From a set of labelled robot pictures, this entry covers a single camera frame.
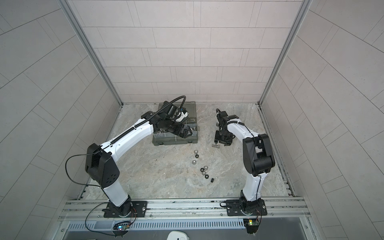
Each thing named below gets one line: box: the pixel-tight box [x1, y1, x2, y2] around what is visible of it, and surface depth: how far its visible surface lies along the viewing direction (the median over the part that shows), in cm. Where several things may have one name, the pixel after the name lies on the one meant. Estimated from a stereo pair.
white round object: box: [166, 230, 190, 240], surface depth 64 cm
